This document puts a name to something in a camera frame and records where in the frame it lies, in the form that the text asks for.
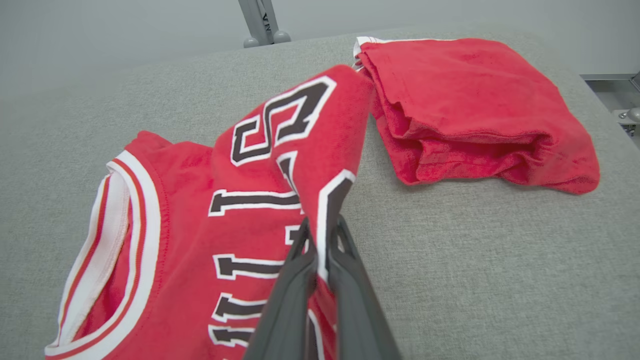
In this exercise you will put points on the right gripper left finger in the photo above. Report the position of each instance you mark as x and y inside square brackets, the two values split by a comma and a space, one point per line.
[282, 325]

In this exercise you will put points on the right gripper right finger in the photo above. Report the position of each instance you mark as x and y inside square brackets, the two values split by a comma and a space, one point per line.
[360, 325]

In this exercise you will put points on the red basketball jersey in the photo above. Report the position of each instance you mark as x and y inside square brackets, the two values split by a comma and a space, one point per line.
[190, 225]

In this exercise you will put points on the red shorts with white stripe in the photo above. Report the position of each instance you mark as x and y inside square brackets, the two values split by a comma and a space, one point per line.
[475, 100]

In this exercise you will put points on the metal bracket with knob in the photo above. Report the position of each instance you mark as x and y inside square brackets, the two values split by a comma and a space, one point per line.
[634, 115]

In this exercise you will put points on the grey metal frame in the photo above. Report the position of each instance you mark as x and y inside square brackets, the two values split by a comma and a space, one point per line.
[607, 77]

